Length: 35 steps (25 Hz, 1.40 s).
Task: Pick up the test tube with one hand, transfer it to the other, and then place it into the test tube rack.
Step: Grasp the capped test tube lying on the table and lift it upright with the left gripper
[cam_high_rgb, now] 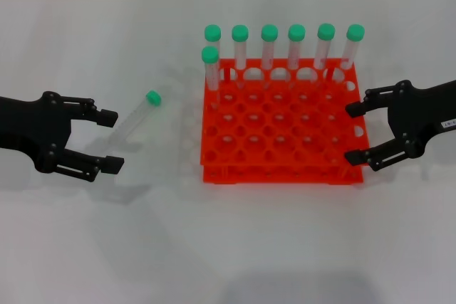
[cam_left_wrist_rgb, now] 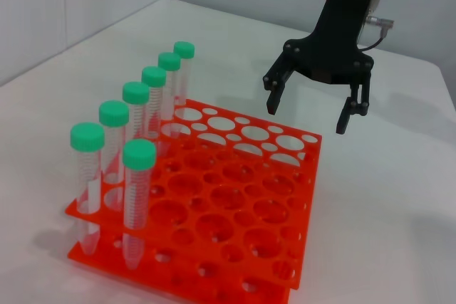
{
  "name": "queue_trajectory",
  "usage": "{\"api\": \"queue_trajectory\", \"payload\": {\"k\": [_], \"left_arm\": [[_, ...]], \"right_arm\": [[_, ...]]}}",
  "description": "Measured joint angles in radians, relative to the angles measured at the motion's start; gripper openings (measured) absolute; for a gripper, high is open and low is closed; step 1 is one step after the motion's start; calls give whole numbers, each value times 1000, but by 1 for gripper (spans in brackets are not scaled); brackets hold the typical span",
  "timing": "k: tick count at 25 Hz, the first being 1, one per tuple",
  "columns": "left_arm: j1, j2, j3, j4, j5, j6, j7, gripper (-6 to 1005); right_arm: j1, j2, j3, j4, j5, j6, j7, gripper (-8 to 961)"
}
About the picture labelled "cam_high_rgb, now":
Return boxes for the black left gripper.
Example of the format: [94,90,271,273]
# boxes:
[0,91,125,183]

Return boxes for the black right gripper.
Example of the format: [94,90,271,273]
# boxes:
[343,79,456,173]

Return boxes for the clear green-capped test tube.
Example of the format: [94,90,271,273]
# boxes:
[201,46,221,111]
[313,23,336,86]
[338,23,366,70]
[204,23,222,84]
[231,24,249,88]
[105,89,162,148]
[287,23,306,86]
[260,23,279,88]

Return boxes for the orange test tube rack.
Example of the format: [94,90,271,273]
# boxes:
[199,57,371,186]

